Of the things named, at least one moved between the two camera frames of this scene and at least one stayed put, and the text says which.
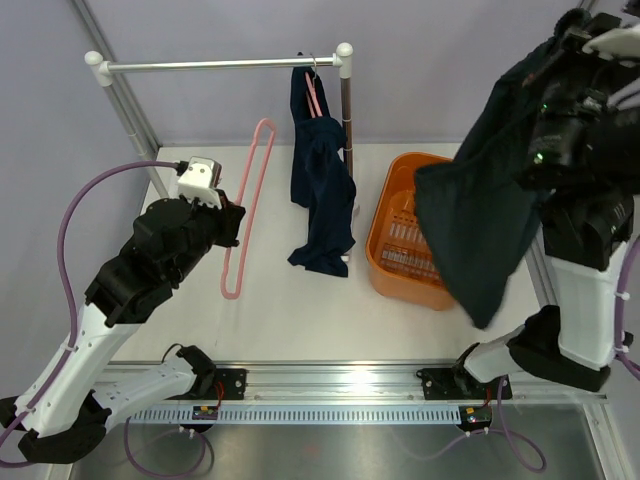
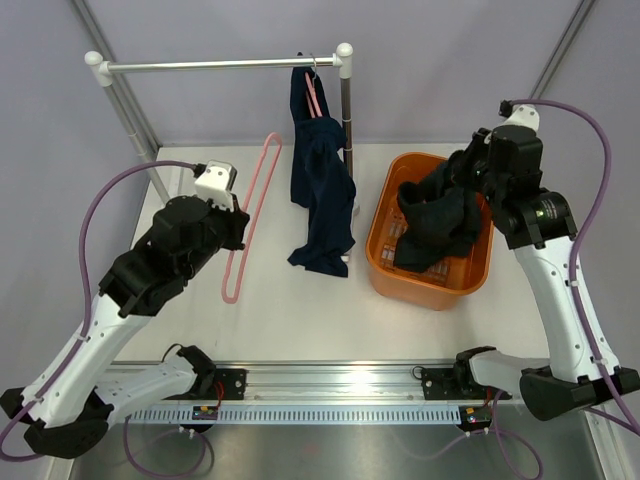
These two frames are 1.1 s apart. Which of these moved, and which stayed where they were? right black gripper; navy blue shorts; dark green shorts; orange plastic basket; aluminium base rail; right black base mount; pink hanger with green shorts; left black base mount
Moved: right black gripper; dark green shorts; pink hanger with green shorts
Stayed: navy blue shorts; right black base mount; orange plastic basket; aluminium base rail; left black base mount
